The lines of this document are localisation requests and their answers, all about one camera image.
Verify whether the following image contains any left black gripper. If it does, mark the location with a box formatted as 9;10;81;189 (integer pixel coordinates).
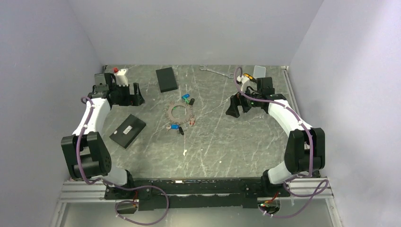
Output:
111;82;145;106

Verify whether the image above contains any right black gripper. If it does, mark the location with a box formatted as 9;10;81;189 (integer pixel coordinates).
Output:
226;85;262;118

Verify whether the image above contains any round metal keyring disc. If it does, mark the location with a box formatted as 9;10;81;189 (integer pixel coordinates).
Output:
165;102;194;124

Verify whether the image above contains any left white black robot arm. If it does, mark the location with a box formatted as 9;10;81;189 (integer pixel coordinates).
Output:
61;69;145;199

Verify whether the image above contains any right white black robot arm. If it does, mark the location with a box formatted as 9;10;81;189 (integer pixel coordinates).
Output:
226;75;325;196

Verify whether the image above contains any yellow black screwdriver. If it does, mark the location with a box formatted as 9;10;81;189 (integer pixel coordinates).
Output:
243;73;257;83

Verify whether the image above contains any clear plastic box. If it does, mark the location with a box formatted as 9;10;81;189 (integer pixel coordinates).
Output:
253;65;267;79

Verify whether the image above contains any black box with label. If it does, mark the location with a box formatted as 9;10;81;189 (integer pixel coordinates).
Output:
109;114;146;149

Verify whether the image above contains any black rectangular block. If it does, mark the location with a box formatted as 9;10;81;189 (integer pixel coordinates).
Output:
156;67;178;93

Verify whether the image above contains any silver wrench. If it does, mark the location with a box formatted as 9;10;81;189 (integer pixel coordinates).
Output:
199;65;234;79

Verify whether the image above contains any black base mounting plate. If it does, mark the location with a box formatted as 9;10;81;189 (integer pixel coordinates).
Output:
104;177;290;211

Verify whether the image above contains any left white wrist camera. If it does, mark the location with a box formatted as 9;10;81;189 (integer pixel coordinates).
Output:
113;68;129;87

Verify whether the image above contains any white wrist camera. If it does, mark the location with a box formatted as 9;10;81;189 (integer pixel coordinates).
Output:
236;75;250;93
113;68;129;87

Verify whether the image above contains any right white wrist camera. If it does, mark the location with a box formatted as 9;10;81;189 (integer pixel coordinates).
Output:
236;75;250;93

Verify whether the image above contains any aluminium frame rail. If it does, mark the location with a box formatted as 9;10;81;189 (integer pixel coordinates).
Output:
59;178;334;203

